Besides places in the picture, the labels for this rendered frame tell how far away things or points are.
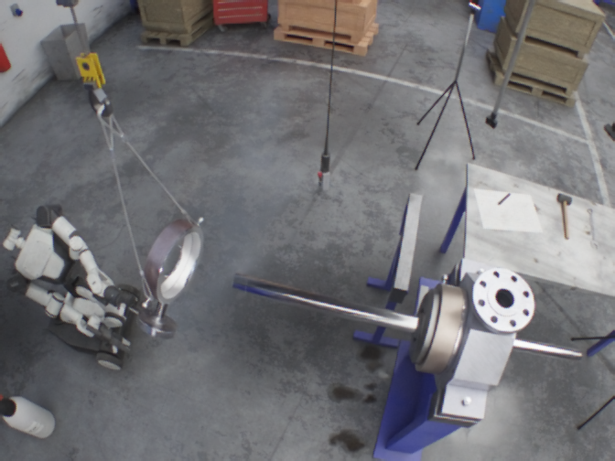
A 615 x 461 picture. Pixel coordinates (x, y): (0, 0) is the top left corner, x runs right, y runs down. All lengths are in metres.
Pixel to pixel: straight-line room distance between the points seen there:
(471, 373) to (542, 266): 1.04
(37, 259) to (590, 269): 3.10
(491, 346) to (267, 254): 2.02
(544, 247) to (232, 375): 2.06
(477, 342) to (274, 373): 1.55
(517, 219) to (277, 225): 1.78
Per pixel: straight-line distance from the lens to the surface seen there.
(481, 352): 1.61
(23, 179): 4.70
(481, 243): 2.39
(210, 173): 3.77
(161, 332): 1.93
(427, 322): 1.64
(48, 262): 2.37
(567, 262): 2.62
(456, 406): 1.68
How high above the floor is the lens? 2.65
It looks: 54 degrees down
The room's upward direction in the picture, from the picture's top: 3 degrees clockwise
